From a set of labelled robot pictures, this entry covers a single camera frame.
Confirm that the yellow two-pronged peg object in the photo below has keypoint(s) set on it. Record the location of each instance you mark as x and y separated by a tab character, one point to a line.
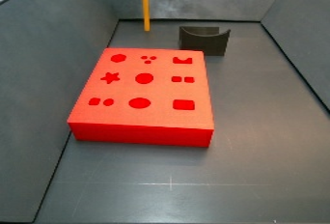
145	15

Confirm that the red shape-sorter board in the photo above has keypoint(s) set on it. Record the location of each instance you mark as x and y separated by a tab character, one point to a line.
145	97

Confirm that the black curved holder bracket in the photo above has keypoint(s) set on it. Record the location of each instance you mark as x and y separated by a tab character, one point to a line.
204	39

